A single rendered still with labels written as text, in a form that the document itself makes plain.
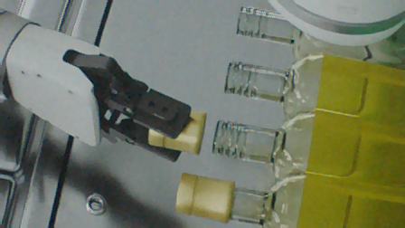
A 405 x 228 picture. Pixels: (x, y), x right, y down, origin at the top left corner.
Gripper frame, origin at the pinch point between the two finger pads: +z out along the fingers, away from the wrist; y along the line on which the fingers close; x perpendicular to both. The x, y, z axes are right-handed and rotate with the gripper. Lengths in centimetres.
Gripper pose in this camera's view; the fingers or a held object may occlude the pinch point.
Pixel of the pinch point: (163, 126)
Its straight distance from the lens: 89.2
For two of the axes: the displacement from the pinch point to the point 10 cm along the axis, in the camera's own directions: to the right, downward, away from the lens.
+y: 0.7, -4.6, -8.8
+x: 4.1, -7.9, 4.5
